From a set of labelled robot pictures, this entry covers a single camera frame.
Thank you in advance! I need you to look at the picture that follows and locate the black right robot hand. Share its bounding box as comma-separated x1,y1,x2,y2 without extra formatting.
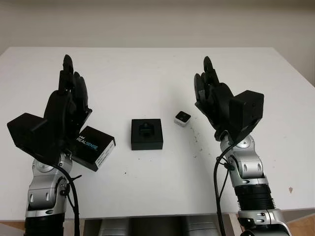
193,56,237,142

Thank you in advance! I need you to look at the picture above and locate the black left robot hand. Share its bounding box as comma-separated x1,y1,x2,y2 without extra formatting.
43,54,93,152

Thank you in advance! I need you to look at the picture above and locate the small silver depth camera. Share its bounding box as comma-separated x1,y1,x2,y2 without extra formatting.
174,111,189,125

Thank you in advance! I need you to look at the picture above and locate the black RealSense box lid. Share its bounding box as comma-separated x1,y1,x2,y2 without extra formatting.
72,125,116,172

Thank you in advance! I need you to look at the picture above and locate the grey robot torso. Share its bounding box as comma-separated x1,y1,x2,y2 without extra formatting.
83,216,231,236

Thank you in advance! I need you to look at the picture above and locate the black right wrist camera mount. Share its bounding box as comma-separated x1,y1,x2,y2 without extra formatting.
228,90,265,143

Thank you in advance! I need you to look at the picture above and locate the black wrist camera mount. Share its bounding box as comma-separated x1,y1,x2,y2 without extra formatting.
6,112,65,165
228,90,265,143

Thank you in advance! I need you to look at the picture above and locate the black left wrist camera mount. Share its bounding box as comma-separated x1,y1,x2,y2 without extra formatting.
6,112,65,165

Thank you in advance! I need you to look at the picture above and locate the black camera box base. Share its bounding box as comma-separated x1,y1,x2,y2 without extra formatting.
130,118,164,151

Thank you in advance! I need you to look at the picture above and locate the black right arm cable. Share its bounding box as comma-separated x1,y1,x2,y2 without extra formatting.
213,137,237,236

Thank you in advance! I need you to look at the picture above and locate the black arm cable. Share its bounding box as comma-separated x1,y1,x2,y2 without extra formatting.
213,137,237,236
53,145,82,236

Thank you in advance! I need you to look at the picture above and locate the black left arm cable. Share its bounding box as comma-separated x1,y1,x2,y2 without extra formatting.
53,145,82,236

